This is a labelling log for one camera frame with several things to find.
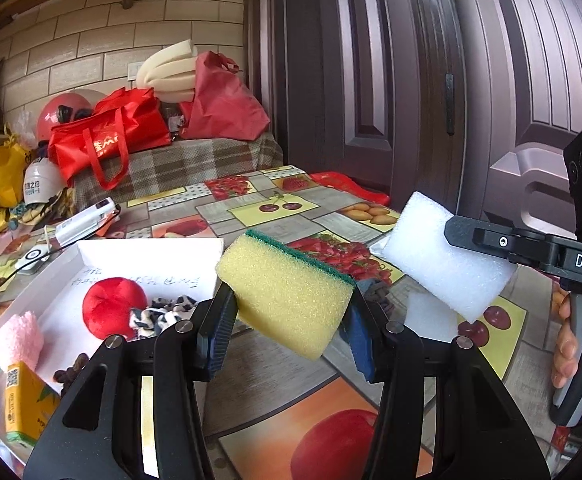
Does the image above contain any white cardboard box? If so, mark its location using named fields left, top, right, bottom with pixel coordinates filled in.
left=0, top=237, right=226, bottom=466

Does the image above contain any knotted brown rope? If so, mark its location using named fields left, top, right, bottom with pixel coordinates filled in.
left=53, top=353, right=92, bottom=386

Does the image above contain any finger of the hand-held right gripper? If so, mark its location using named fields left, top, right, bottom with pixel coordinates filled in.
left=443, top=215, right=582, bottom=291

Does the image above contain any yellow green paper carton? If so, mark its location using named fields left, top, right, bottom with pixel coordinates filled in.
left=3, top=361, right=62, bottom=447

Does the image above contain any cream foam roll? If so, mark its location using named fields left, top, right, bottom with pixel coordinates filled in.
left=136, top=42, right=199, bottom=103

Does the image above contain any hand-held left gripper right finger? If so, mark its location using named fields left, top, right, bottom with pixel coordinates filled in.
left=338, top=290, right=539, bottom=480

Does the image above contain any yellow shopping bag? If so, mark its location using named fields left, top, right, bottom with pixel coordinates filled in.
left=0, top=125, right=34, bottom=208

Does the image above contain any yellow green scouring sponge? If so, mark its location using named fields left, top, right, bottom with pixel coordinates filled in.
left=215, top=229, right=358, bottom=361

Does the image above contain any red plastic bag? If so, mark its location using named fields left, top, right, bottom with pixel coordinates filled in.
left=178, top=51, right=272, bottom=142

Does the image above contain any white foam block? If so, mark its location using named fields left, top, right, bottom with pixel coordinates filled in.
left=368, top=191, right=519, bottom=325

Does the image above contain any black door handle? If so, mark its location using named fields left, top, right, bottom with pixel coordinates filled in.
left=445, top=73, right=456, bottom=136

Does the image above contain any white round device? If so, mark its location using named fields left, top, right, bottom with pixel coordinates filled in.
left=15, top=245, right=52, bottom=275

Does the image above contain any dark grey cloth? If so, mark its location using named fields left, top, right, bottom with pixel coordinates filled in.
left=355, top=277, right=399, bottom=311

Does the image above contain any person's right hand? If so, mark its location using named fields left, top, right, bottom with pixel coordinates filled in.
left=551, top=295, right=582, bottom=391

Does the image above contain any white helmet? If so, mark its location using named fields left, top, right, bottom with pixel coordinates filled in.
left=23, top=156, right=66, bottom=207

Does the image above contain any pink fluffy puff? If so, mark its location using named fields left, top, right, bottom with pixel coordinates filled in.
left=0, top=311, right=44, bottom=376

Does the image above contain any red helmet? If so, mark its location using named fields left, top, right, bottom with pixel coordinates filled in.
left=36, top=89, right=104, bottom=143

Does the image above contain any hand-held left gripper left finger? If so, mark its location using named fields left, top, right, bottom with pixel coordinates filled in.
left=23, top=285, right=239, bottom=480

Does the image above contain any brown plaid blanket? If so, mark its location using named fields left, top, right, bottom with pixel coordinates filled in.
left=63, top=132, right=284, bottom=206

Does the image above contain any black white patterned scrunchie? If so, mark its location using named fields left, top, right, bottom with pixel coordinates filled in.
left=128, top=295, right=199, bottom=341

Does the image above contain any white foam sheet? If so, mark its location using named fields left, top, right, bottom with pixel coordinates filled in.
left=405, top=291, right=462, bottom=348

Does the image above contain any fruit print tablecloth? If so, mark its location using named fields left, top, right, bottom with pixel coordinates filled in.
left=0, top=162, right=572, bottom=480

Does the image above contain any red tote bag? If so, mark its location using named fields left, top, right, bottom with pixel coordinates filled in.
left=48, top=87, right=172, bottom=192

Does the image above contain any red plush apple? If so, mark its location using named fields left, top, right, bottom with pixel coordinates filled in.
left=82, top=276, right=149, bottom=343

